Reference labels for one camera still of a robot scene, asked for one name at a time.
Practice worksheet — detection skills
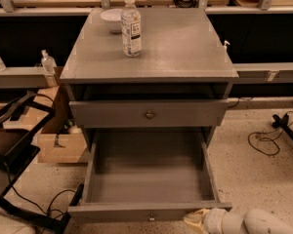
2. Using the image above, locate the grey top drawer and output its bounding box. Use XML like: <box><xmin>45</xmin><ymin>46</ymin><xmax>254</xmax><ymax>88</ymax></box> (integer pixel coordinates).
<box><xmin>69</xmin><ymin>99</ymin><xmax>228</xmax><ymax>128</ymax></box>

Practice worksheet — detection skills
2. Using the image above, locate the small white pump bottle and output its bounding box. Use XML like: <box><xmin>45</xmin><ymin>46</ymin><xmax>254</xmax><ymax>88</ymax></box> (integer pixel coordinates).
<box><xmin>223</xmin><ymin>40</ymin><xmax>230</xmax><ymax>49</ymax></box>

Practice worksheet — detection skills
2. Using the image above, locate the black metal cart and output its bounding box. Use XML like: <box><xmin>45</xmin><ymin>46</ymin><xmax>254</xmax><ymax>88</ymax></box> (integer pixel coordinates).
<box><xmin>0</xmin><ymin>91</ymin><xmax>71</xmax><ymax>234</ymax></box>

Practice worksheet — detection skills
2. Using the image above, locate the grey drawer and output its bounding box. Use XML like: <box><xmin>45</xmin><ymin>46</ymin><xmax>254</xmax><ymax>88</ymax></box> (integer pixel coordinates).
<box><xmin>69</xmin><ymin>99</ymin><xmax>228</xmax><ymax>128</ymax></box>
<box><xmin>68</xmin><ymin>129</ymin><xmax>232</xmax><ymax>223</ymax></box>

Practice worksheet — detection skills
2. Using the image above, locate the white ceramic bowl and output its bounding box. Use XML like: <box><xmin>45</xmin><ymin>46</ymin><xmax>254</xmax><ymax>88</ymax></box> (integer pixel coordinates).
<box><xmin>101</xmin><ymin>9</ymin><xmax>121</xmax><ymax>33</ymax></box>

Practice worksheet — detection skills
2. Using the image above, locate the grey wooden drawer cabinet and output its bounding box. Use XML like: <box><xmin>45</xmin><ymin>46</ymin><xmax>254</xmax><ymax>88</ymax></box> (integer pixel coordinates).
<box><xmin>61</xmin><ymin>8</ymin><xmax>238</xmax><ymax>143</ymax></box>

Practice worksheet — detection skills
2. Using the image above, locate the cardboard box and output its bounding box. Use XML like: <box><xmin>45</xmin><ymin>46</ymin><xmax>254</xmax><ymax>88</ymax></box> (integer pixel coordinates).
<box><xmin>21</xmin><ymin>66</ymin><xmax>89</xmax><ymax>165</ymax></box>

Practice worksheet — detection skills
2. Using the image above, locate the black floor cable left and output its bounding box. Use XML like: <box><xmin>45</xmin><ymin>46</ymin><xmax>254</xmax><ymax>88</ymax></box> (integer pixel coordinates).
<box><xmin>3</xmin><ymin>163</ymin><xmax>77</xmax><ymax>219</ymax></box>

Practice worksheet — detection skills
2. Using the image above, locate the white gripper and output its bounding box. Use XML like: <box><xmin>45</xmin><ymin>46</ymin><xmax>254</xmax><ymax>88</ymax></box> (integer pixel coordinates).
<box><xmin>184</xmin><ymin>208</ymin><xmax>226</xmax><ymax>234</ymax></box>

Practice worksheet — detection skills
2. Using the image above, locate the black floor cable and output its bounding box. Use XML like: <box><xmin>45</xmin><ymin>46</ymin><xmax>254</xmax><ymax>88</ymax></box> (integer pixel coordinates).
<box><xmin>246</xmin><ymin>109</ymin><xmax>293</xmax><ymax>157</ymax></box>
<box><xmin>3</xmin><ymin>163</ymin><xmax>77</xmax><ymax>219</ymax></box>

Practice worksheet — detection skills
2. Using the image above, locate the clear plastic water bottle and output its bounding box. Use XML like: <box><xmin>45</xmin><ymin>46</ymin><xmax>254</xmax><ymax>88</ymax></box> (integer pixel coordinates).
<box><xmin>121</xmin><ymin>0</ymin><xmax>142</xmax><ymax>57</ymax></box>

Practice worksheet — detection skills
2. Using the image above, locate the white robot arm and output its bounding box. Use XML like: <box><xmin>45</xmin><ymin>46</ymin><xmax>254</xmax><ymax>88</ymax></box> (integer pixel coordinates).
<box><xmin>184</xmin><ymin>208</ymin><xmax>293</xmax><ymax>234</ymax></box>

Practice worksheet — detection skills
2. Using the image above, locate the black floor cable right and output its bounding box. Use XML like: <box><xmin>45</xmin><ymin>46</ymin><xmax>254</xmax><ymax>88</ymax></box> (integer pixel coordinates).
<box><xmin>246</xmin><ymin>109</ymin><xmax>293</xmax><ymax>157</ymax></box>

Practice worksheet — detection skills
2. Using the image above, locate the black stand base right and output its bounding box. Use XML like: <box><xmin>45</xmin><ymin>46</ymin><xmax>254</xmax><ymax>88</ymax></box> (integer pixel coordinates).
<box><xmin>272</xmin><ymin>114</ymin><xmax>293</xmax><ymax>140</ymax></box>

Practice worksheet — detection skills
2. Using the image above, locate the small sanitizer bottle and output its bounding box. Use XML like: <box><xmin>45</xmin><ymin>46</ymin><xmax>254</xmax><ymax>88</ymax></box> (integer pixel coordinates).
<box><xmin>41</xmin><ymin>50</ymin><xmax>57</xmax><ymax>74</ymax></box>

